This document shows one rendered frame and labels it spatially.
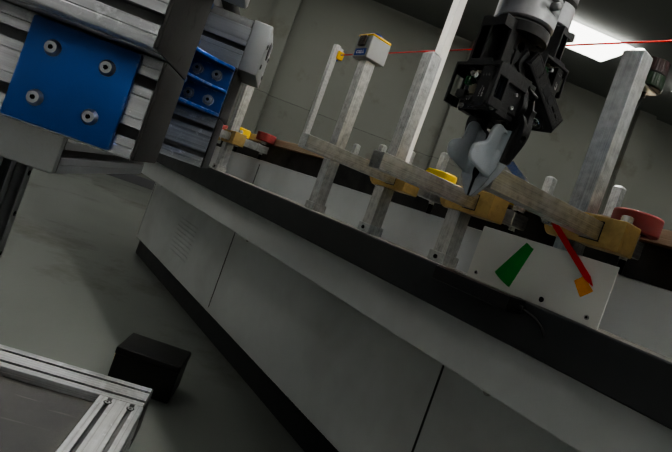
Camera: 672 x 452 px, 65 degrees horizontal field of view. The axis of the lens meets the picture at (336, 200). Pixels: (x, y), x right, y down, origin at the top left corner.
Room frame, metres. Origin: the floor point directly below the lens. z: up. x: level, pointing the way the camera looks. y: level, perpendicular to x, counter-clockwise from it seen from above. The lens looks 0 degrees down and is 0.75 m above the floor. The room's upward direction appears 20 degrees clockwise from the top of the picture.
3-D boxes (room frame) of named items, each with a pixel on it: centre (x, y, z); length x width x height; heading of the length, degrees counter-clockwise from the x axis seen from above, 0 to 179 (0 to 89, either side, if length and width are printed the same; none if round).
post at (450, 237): (1.08, -0.25, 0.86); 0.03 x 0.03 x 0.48; 36
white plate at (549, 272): (0.89, -0.36, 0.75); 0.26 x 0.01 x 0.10; 36
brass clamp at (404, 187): (1.27, -0.12, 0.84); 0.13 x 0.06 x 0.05; 36
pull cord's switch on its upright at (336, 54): (3.81, 0.35, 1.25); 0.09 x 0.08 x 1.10; 36
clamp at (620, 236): (0.86, -0.41, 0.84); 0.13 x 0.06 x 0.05; 36
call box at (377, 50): (1.50, 0.05, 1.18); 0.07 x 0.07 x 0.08; 36
